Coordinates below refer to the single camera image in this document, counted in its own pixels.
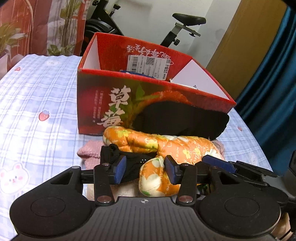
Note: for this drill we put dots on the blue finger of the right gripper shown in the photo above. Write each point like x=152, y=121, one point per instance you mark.
x=238, y=167

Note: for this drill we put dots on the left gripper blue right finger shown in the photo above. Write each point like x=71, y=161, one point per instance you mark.
x=185, y=175

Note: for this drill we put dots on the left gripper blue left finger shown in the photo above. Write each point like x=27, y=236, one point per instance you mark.
x=105, y=175

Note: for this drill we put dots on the black knit gloves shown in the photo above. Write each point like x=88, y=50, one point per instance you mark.
x=134, y=161

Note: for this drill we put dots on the pink knit scarf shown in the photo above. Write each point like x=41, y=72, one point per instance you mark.
x=90, y=152

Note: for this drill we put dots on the orange floral stuffed cloth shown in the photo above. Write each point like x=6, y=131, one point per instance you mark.
x=161, y=150

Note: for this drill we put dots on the blue tissue packet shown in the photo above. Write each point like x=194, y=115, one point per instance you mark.
x=134, y=73

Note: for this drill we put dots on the black fabric hat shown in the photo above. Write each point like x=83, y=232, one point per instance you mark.
x=179, y=119

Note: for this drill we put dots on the teal curtain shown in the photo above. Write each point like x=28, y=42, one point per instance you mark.
x=267, y=103

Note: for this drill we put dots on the blue checked tablecloth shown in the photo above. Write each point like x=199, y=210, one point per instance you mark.
x=40, y=139

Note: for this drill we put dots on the red strawberry cardboard box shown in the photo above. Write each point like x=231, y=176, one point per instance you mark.
x=106, y=97

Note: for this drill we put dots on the wooden door panel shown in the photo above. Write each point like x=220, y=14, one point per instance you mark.
x=245, y=43

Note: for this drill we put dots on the black exercise bike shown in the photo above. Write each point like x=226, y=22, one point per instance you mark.
x=151, y=21

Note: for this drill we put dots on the red printed backdrop cloth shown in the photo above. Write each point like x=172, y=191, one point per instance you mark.
x=50, y=28

